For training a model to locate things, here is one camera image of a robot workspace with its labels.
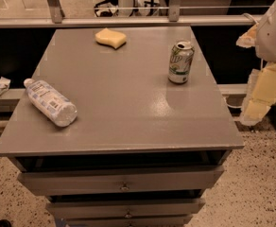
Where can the grey drawer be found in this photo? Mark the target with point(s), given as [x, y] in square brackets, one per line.
[121, 180]
[169, 221]
[125, 209]

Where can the yellow sponge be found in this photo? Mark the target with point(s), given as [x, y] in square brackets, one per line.
[111, 38]

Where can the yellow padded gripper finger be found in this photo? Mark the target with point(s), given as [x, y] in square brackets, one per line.
[247, 40]
[261, 95]

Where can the green 7up can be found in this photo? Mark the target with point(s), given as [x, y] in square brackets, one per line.
[180, 62]

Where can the bottom grey drawer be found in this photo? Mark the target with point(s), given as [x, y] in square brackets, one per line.
[169, 221]

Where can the metal railing frame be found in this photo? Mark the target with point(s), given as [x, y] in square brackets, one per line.
[72, 13]

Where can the black office chair base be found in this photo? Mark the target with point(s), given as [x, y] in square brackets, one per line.
[105, 8]

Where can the black shoe tip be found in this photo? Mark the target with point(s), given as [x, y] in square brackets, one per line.
[5, 223]

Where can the top grey drawer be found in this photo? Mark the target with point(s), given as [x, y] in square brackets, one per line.
[121, 180]

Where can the middle grey drawer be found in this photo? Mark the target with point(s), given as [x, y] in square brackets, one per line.
[125, 209]

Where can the blue plastic water bottle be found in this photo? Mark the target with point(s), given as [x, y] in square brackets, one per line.
[59, 109]

